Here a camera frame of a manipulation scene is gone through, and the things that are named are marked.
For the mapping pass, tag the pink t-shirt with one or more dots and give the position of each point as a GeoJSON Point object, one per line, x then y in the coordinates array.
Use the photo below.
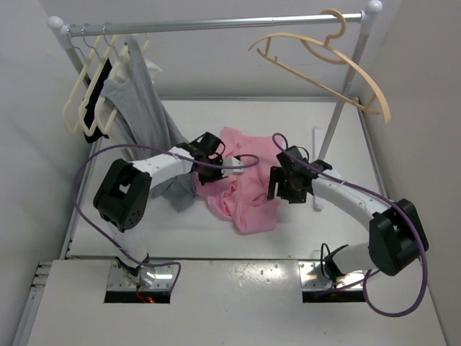
{"type": "Point", "coordinates": [242, 199]}

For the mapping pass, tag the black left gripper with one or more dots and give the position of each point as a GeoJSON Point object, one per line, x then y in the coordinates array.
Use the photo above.
{"type": "Point", "coordinates": [217, 175]}

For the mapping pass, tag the white garment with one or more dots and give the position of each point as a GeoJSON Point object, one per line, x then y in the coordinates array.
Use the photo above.
{"type": "Point", "coordinates": [124, 70]}

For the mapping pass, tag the cream hanger with black garment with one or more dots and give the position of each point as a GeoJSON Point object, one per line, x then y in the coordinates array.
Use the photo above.
{"type": "Point", "coordinates": [106, 56]}

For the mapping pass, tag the cream hanger with grey shirt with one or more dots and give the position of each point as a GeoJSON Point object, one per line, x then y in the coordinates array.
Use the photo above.
{"type": "Point", "coordinates": [105, 114]}

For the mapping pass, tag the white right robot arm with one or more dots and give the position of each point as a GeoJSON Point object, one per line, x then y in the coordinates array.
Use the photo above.
{"type": "Point", "coordinates": [396, 235]}

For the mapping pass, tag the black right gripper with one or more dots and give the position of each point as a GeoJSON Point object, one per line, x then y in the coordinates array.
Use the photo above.
{"type": "Point", "coordinates": [277, 175]}

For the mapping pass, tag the cream hanger outer left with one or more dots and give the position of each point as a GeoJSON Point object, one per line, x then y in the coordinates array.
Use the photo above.
{"type": "Point", "coordinates": [88, 67]}

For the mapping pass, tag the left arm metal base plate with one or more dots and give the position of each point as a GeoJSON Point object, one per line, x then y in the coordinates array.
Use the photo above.
{"type": "Point", "coordinates": [150, 279]}

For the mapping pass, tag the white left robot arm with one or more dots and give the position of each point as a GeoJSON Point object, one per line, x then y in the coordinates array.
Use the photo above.
{"type": "Point", "coordinates": [122, 197]}

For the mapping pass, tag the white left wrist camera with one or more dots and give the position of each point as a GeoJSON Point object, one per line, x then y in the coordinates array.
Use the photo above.
{"type": "Point", "coordinates": [232, 166]}

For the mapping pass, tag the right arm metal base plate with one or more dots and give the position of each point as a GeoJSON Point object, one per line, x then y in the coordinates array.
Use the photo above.
{"type": "Point", "coordinates": [313, 280]}

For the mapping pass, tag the silver clothes rack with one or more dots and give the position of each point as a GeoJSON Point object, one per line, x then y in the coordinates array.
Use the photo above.
{"type": "Point", "coordinates": [69, 37]}

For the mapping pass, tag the grey t-shirt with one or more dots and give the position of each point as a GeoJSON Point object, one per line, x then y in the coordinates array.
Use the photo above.
{"type": "Point", "coordinates": [143, 119]}

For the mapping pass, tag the white front cover panel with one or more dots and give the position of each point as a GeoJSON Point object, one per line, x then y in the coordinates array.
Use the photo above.
{"type": "Point", "coordinates": [216, 303]}

